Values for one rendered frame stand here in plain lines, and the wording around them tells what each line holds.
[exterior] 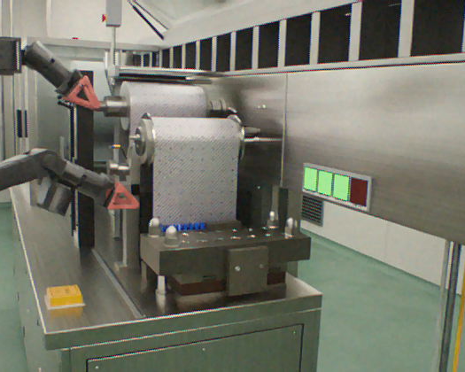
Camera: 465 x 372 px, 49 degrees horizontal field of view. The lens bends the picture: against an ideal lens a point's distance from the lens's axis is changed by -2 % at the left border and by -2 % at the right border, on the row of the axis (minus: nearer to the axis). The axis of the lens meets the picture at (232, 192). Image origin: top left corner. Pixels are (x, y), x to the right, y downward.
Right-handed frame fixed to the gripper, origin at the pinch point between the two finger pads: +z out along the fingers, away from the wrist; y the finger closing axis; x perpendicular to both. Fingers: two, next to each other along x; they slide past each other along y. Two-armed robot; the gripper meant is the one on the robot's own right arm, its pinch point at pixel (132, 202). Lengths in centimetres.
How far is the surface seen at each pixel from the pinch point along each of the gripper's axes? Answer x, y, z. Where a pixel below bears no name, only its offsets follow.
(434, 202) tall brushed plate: 27, 61, 29
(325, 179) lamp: 25.4, 29.3, 29.0
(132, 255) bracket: -14.1, -7.2, 9.0
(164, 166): 11.5, -0.1, 3.5
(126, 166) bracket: 7.0, -8.3, -3.1
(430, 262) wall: 32, -152, 282
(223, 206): 8.8, 0.0, 23.7
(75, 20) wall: 118, -561, 10
